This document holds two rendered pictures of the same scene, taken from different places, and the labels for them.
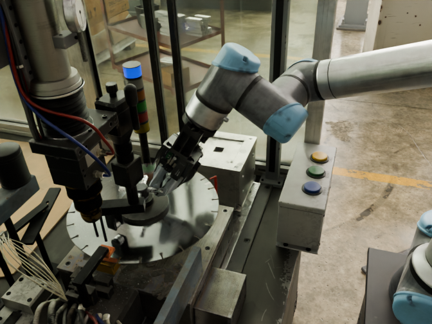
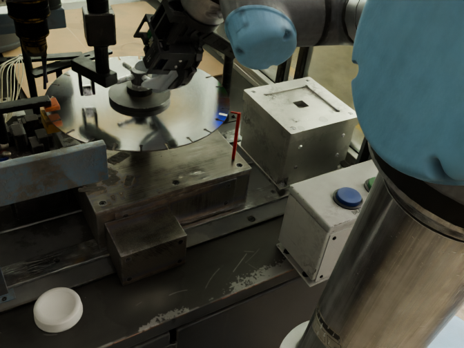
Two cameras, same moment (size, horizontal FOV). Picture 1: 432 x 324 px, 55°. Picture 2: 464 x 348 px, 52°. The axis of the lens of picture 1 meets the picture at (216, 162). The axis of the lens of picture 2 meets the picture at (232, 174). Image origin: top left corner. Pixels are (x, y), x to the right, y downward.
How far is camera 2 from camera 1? 0.49 m
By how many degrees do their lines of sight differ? 28
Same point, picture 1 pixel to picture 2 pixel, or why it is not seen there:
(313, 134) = not seen: hidden behind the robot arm
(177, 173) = (148, 59)
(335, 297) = not seen: outside the picture
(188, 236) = (134, 142)
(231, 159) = (300, 119)
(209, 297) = (128, 226)
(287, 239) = (287, 244)
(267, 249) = (262, 241)
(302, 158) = not seen: hidden behind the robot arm
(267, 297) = (201, 281)
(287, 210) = (295, 203)
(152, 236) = (108, 121)
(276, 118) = (234, 18)
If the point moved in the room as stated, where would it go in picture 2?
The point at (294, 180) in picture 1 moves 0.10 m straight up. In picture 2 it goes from (338, 179) to (353, 130)
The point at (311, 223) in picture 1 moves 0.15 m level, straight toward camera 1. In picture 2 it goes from (313, 237) to (237, 272)
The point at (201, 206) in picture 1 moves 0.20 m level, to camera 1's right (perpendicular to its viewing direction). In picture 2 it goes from (186, 128) to (282, 184)
